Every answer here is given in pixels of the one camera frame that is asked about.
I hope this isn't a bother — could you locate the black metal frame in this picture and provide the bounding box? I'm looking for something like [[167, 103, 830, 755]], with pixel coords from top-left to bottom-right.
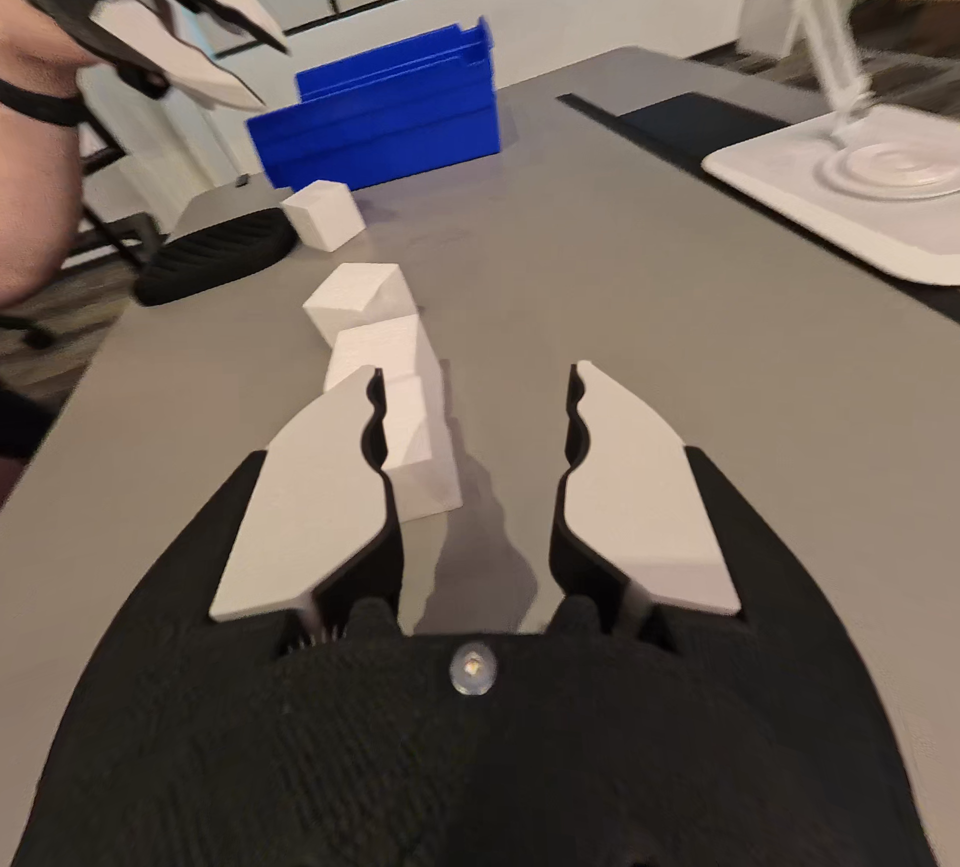
[[60, 124, 162, 268]]

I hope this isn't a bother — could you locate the wooden board document stand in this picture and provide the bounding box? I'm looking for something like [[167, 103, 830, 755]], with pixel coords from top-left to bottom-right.
[[682, 0, 960, 287]]

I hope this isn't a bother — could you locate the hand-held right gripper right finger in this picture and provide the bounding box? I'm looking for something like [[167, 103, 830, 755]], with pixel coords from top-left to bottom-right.
[[549, 360, 742, 639]]

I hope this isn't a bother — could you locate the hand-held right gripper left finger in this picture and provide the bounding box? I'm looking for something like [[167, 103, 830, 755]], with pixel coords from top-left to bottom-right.
[[208, 366, 404, 639]]

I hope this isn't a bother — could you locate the black chair armrest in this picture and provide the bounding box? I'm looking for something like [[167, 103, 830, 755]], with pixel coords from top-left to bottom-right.
[[133, 208, 297, 308]]

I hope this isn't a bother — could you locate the white foam cube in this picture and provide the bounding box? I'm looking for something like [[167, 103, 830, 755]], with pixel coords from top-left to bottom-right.
[[324, 314, 445, 426], [303, 261, 417, 347], [378, 375, 464, 523], [281, 180, 367, 253]]

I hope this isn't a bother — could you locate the person's left forearm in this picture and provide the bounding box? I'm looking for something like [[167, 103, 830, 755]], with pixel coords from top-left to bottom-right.
[[0, 120, 84, 306]]

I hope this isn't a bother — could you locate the person's left hand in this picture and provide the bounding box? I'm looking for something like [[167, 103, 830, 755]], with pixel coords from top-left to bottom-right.
[[0, 0, 102, 99]]

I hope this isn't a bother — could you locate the blue plastic bin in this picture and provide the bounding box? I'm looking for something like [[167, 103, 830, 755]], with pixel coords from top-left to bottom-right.
[[246, 15, 502, 193]]

